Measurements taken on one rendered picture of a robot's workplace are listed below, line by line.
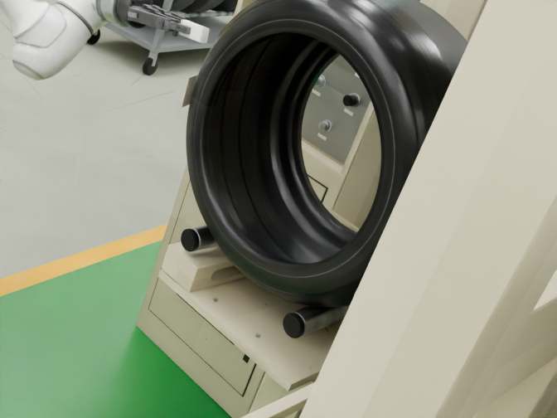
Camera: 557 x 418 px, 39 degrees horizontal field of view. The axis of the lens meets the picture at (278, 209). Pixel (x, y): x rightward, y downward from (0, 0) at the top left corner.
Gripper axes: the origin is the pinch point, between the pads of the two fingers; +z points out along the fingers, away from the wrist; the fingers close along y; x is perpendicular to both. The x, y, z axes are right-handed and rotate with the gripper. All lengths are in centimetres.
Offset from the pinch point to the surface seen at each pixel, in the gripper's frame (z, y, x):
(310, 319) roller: 49, -9, 38
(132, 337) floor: -55, 52, 116
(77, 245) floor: -108, 66, 109
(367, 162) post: 31.5, 25.8, 18.7
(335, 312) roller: 49, -1, 38
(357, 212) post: 32, 26, 30
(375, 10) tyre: 45.6, -7.6, -14.6
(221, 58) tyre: 19.5, -11.5, 0.3
